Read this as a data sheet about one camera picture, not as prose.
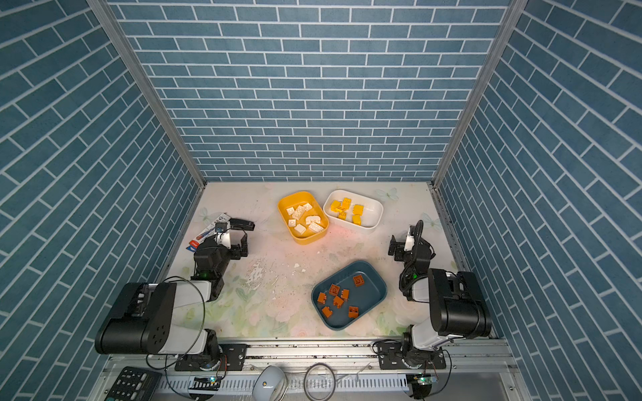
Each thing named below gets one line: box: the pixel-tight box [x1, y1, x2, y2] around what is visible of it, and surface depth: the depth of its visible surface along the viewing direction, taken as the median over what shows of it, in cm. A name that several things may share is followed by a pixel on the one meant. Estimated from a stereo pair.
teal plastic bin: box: [310, 260, 388, 331], surface depth 87 cm
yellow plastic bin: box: [277, 191, 331, 245], surface depth 107 cm
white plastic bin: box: [322, 189, 384, 230], surface depth 111 cm
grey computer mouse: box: [252, 365, 288, 401], surface depth 64 cm
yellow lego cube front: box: [351, 203, 366, 216], surface depth 112 cm
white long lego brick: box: [308, 223, 326, 234], surface depth 104 cm
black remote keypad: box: [104, 365, 163, 401], surface depth 69 cm
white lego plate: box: [291, 204, 306, 221], surface depth 110 cm
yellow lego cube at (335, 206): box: [331, 199, 343, 214], surface depth 110 cm
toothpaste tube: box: [185, 212, 231, 253], surface depth 102 cm
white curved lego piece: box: [305, 215, 322, 225], surface depth 107 cm
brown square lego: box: [348, 305, 359, 319], surface depth 82 cm
